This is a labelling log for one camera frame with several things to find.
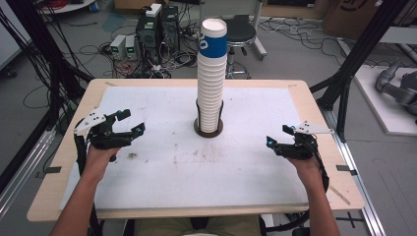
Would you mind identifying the light wooden table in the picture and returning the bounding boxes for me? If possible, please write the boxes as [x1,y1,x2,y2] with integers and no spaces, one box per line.
[27,78,366,223]

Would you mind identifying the white box on tower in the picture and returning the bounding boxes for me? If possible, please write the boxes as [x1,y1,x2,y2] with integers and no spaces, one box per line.
[145,3,163,19]

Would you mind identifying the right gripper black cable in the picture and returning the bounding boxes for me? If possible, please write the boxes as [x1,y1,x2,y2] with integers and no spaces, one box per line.
[308,139,330,195]

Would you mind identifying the black wire cup holder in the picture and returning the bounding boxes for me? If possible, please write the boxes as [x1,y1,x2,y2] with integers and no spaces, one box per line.
[193,98,225,139]

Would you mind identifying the black frame with cable bundle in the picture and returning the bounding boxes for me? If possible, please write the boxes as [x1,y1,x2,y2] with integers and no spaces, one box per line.
[0,0,95,195]

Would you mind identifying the white foam mat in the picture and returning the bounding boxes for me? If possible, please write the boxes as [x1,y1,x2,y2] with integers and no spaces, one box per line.
[58,86,311,211]

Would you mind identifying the person's left hand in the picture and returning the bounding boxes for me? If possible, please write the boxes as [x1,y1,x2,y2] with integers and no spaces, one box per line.
[85,145,121,178]

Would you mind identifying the person's right hand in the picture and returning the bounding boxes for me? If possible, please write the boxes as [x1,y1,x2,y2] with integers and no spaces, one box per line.
[286,156,325,185]

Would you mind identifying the white platform board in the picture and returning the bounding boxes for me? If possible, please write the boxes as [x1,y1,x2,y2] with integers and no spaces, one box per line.
[353,64,417,137]

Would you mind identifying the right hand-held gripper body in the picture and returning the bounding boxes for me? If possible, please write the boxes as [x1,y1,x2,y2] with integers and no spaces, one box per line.
[274,121,334,161]

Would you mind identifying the black round stool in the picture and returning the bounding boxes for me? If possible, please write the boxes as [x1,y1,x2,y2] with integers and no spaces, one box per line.
[223,14,258,80]

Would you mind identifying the tall stack of paper cups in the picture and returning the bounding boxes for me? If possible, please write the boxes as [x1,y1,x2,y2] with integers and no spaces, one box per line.
[196,18,228,134]

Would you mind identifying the person's khaki trousers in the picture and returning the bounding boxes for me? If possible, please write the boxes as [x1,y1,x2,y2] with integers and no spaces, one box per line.
[132,215,264,236]

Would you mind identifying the black computer tower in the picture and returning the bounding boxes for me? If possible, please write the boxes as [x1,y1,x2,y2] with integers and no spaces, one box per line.
[135,13,162,66]
[160,5,181,54]

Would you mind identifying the white power supply unit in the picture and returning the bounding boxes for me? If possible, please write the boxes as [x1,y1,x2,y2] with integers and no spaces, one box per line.
[109,33,128,60]
[125,34,139,60]

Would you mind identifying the brown cardboard box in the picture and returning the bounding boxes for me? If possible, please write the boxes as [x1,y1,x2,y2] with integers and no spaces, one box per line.
[323,0,417,41]

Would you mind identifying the aluminium floor rail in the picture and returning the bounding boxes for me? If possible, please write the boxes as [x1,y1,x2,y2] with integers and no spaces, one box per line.
[323,107,387,236]
[0,127,57,218]

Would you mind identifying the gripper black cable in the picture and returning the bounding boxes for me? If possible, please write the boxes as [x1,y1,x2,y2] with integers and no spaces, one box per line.
[308,139,330,195]
[74,132,89,176]

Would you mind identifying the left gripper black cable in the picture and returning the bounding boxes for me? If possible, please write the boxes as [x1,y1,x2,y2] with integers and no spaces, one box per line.
[74,132,89,176]

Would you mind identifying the black metal frame strut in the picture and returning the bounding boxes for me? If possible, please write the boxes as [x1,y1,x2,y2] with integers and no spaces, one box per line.
[309,0,411,143]

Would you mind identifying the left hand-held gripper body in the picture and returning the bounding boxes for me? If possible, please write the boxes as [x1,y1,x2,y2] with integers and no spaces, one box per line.
[74,108,134,150]

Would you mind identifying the white stand leg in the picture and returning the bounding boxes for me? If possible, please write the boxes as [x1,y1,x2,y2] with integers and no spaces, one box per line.
[250,0,268,62]

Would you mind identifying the tangle of floor cables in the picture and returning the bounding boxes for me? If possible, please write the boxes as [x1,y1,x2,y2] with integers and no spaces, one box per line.
[258,16,340,55]

